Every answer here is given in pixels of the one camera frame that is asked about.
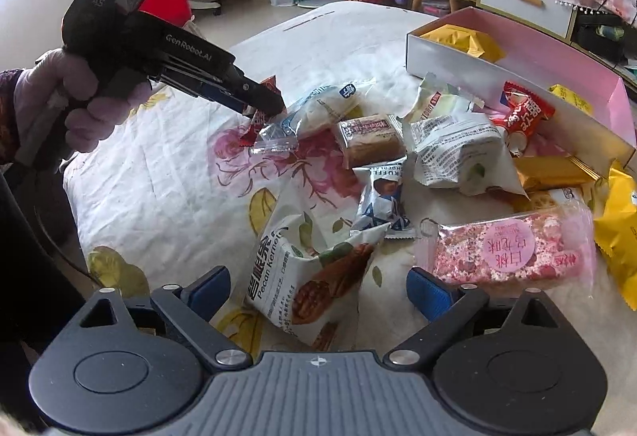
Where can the pink nougat bar packet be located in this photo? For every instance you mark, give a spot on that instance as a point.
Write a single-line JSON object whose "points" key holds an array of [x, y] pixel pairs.
{"points": [[507, 247]]}

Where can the person's left hand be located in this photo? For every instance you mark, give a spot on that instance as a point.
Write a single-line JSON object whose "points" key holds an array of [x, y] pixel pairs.
{"points": [[79, 92]]}

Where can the white pecan print packet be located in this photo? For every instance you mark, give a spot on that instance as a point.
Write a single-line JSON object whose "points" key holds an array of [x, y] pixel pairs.
{"points": [[298, 276]]}

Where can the person's left forearm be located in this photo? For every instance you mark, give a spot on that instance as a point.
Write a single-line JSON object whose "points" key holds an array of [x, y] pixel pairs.
{"points": [[7, 117]]}

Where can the pale green snack packet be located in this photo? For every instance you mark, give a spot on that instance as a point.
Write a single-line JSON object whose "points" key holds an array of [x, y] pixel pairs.
{"points": [[438, 102]]}

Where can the large yellow snack packet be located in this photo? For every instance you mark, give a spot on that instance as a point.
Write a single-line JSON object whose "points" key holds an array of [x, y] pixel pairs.
{"points": [[460, 40]]}

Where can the orange gold snack packet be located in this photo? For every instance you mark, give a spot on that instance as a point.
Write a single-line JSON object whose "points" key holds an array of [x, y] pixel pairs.
{"points": [[552, 172]]}

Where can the pink cardboard box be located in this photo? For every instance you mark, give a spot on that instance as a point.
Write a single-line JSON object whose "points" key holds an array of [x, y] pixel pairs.
{"points": [[547, 52]]}

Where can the red snack packet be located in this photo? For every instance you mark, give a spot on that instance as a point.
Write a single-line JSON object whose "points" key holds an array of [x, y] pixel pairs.
{"points": [[256, 125]]}

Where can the person's dark clothing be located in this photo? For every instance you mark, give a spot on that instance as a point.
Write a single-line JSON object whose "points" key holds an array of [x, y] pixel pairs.
{"points": [[30, 267]]}

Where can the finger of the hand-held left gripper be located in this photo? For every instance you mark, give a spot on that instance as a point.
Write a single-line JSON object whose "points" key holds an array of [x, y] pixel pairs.
{"points": [[263, 102], [214, 91]]}

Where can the white snack packet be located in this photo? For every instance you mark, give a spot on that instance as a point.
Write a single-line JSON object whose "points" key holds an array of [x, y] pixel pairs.
{"points": [[448, 152]]}

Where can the brown cake packet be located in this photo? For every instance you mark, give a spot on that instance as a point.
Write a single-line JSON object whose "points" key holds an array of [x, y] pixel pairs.
{"points": [[371, 140]]}

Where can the red white candy packet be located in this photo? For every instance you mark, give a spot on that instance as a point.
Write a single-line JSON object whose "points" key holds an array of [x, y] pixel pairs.
{"points": [[525, 115]]}

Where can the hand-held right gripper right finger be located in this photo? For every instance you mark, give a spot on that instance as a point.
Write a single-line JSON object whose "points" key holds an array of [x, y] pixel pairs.
{"points": [[428, 296]]}

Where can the small yellow snack packet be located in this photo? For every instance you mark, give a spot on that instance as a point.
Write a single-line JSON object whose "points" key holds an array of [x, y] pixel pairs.
{"points": [[572, 98]]}

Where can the clear biscuit packet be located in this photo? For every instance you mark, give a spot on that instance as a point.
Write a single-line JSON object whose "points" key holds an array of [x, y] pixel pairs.
{"points": [[552, 198]]}

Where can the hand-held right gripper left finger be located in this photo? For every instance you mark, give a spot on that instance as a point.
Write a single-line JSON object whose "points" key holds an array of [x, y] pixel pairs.
{"points": [[211, 289]]}

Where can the round white board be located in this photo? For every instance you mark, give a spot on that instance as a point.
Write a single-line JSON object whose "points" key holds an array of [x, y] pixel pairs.
{"points": [[318, 0]]}

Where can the clear white bread packet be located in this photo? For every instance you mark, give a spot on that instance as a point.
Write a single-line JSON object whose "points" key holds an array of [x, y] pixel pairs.
{"points": [[313, 110]]}

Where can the silver blue chocolate packet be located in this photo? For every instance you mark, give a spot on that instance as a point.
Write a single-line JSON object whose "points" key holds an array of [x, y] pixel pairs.
{"points": [[380, 202]]}

